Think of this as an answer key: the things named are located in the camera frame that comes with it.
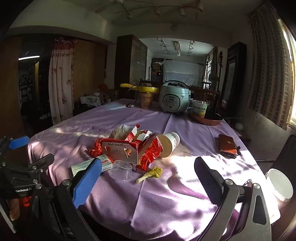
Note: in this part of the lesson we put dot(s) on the light blue rice cooker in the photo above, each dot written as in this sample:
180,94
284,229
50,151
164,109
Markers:
173,97

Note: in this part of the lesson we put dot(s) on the red snack wrapper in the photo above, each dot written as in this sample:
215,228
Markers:
151,154

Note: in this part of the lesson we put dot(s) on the brown leather wallet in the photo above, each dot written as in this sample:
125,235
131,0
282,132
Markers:
227,143

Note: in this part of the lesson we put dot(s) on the white dust cover cloth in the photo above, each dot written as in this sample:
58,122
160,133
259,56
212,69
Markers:
181,70

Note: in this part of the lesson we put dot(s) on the dark carved wooden wardrobe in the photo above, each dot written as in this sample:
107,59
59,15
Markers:
233,74

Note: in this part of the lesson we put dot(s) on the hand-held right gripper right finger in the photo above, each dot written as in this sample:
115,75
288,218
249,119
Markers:
207,180

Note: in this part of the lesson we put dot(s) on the tall dark glass cabinet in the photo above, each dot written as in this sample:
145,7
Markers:
129,67

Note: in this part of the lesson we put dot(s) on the white plastic container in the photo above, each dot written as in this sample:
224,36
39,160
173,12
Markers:
278,185

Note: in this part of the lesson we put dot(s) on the white paper cup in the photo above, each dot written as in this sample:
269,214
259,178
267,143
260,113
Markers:
168,143

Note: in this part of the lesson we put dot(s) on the yellow cabbage piece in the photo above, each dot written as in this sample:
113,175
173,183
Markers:
153,172

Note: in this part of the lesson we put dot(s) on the ceiling track lights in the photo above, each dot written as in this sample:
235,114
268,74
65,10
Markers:
157,9

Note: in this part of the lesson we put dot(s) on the person's left hand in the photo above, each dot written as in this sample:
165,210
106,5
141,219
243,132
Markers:
14,208

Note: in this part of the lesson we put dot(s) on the red and white carton box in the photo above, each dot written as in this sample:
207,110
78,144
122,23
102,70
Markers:
118,150

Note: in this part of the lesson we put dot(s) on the red plastic mesh basket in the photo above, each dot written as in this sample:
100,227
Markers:
25,201

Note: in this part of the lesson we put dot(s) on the checked window curtain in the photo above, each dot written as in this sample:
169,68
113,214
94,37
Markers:
270,69

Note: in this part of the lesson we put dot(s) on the white and green medicine box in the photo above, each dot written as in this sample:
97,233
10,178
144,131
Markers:
81,168

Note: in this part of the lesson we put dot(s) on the white tissue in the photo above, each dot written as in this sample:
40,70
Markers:
119,132

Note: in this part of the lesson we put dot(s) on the red mesh bag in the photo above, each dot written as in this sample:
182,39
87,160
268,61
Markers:
95,148

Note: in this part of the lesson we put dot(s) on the green instant noodle cup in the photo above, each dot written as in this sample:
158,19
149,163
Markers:
200,110

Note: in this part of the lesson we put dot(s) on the brown instant noodle cup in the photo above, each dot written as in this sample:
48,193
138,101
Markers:
147,100

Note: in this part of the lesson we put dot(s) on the black chair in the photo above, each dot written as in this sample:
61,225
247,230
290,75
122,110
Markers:
285,153

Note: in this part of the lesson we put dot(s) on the clear plastic cup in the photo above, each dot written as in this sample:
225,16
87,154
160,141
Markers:
120,171

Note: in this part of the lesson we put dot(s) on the copper frying pan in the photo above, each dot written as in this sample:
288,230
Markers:
208,121

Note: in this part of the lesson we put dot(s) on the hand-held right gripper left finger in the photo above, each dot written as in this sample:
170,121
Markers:
87,182

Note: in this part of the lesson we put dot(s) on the white plastic bag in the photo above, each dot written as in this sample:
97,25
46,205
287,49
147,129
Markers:
91,99

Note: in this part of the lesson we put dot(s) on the floral white curtain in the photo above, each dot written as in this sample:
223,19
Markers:
61,81

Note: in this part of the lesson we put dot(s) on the purple printed tablecloth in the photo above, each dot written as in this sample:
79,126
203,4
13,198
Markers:
161,197

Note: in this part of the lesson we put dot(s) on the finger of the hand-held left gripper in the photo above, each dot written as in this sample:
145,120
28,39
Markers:
19,141
42,161

